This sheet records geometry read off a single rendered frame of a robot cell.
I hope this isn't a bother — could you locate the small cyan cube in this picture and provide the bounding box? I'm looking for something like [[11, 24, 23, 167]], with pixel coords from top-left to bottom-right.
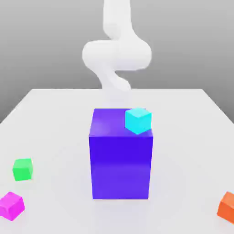
[[125, 107, 152, 135]]

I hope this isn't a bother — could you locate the small green cube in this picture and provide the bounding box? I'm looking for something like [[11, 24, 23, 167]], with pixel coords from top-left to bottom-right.
[[12, 158, 34, 182]]

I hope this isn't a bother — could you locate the small magenta cube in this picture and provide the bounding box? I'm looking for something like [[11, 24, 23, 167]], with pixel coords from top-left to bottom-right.
[[0, 191, 26, 222]]

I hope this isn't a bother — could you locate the small orange cube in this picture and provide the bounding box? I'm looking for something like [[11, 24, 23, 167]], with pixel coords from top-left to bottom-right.
[[217, 191, 234, 225]]

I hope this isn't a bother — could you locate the large purple box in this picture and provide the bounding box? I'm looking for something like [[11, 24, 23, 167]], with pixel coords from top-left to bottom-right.
[[88, 108, 154, 200]]

